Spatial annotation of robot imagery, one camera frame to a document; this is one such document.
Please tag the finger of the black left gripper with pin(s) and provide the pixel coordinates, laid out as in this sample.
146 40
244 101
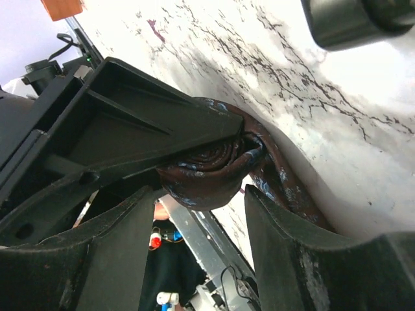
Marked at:
139 122

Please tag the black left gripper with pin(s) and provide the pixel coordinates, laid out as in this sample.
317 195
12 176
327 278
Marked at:
41 204

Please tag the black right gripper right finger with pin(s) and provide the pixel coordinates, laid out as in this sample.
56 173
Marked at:
300 266

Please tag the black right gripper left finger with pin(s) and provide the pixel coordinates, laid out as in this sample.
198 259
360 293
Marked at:
98 265

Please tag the dark brown blue floral tie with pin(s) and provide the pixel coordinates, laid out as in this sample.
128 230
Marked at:
210 178

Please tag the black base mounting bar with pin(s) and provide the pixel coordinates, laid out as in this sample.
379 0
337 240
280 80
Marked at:
237 281

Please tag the orange wooden divided tray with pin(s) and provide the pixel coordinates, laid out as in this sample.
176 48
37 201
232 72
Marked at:
61 9

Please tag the dark metal crank handle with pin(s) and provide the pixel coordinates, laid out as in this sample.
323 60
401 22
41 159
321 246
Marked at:
344 24

